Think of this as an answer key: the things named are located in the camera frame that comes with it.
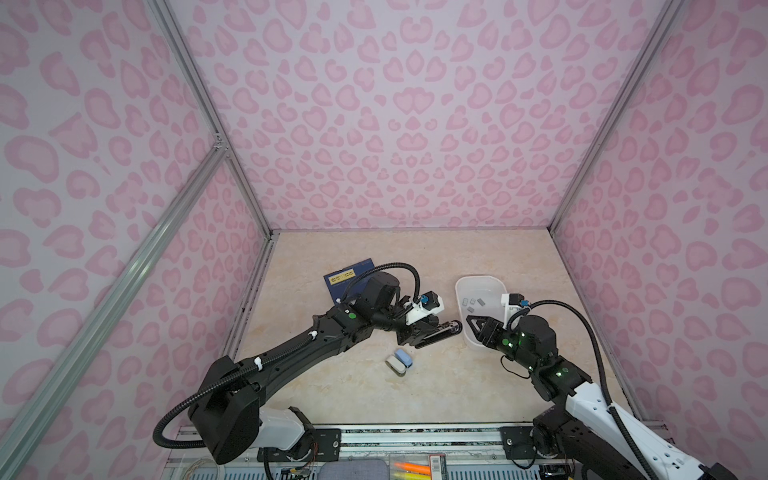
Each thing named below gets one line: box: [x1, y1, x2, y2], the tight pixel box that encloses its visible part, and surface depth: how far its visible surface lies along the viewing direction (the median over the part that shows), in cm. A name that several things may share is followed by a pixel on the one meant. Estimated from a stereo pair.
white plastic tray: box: [455, 275, 507, 347], surface depth 100 cm
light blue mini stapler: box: [395, 349, 413, 367], surface depth 87 cm
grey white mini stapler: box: [385, 355, 407, 377], surface depth 86 cm
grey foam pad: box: [318, 459, 390, 480], surface depth 69 cm
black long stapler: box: [414, 320, 463, 349], surface depth 77 cm
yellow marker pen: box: [393, 472, 431, 480], surface depth 70 cm
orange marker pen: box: [393, 462, 431, 475], surface depth 71 cm
